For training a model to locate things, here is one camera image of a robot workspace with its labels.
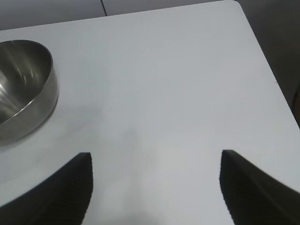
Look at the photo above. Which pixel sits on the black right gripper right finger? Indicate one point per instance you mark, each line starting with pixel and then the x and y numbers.
pixel 255 201

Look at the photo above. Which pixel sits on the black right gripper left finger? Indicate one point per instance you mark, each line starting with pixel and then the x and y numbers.
pixel 56 201

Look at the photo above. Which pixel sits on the stainless steel mixing bowl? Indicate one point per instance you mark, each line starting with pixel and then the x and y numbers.
pixel 23 77

